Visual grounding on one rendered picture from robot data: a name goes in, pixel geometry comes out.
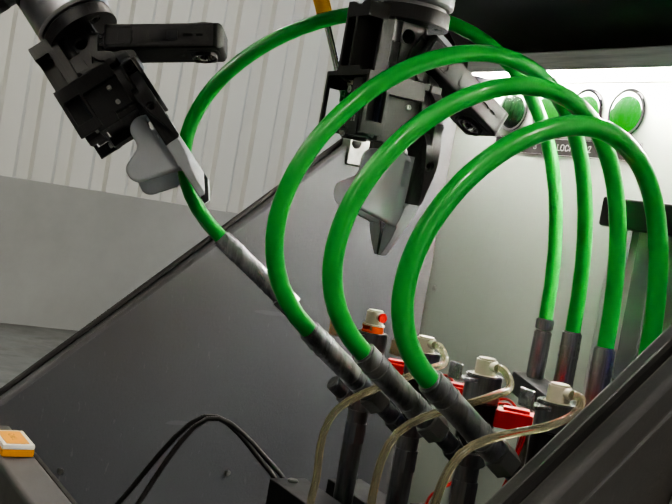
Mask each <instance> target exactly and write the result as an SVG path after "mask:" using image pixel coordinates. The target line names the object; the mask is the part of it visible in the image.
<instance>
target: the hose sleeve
mask: <svg viewBox="0 0 672 504"><path fill-rule="evenodd" d="M215 243H216V244H215V245H216V246H217V247H218V248H219V249H220V250H221V251H222V252H223V254H224V255H226V256H227V257H228V258H229V260H230V261H232V262H233V263H234V264H235V265H236V266H237V267H238V268H239V269H240V270H241V271H242V272H243V273H244V274H246V275H247V276H248V277H249V278H250V279H251V280H252V281H253V282H254V283H255V284H256V285H257V287H258V288H260V289H261V290H262V291H263V293H264V294H266V295H267V296H268V297H269V298H270V299H271V300H272V301H273V302H274V301H277V299H276V297H275V294H274V292H273V290H272V288H271V284H270V280H269V276H268V272H267V268H266V267H265V266H264V265H263V264H262V263H261V262H259V261H258V260H257V259H256V258H255V257H254V256H253V255H252V254H251V253H250V252H249V251H248V250H247V249H246V248H245V246H244V245H243V244H241V243H240V242H239V241H238V239H237V238H235V237H234V236H233V235H232V234H231V233H230V232H229V231H228V232H227V231H226V233H225V234H224V235H223V236H222V237H221V238H220V239H219V240H218V241H217V242H215Z"/></svg>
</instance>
